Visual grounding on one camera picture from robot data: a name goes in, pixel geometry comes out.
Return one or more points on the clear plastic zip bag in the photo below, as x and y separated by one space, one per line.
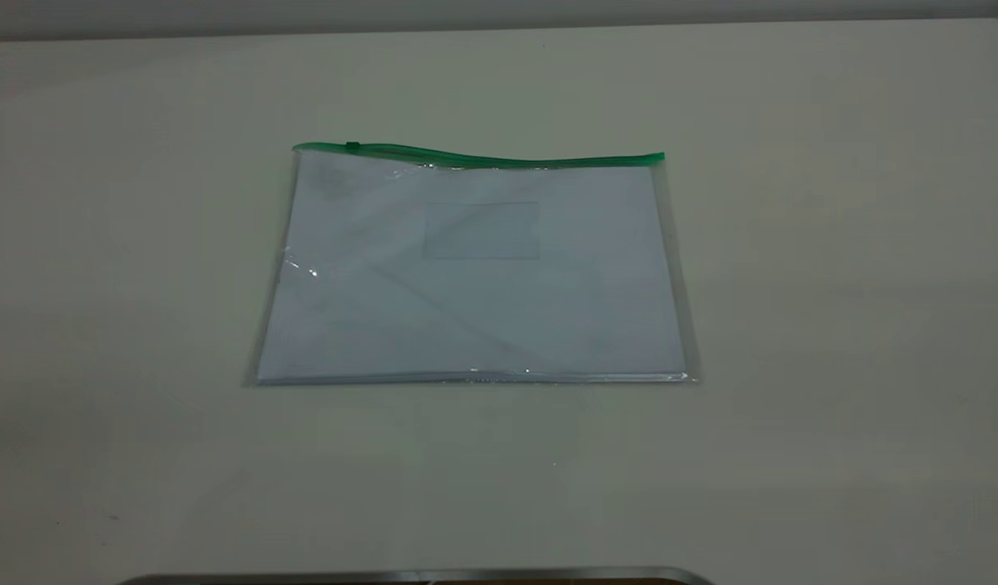
483 325

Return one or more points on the white paper stack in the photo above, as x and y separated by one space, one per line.
466 309

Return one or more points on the metal table edge trim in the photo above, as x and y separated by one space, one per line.
418 577

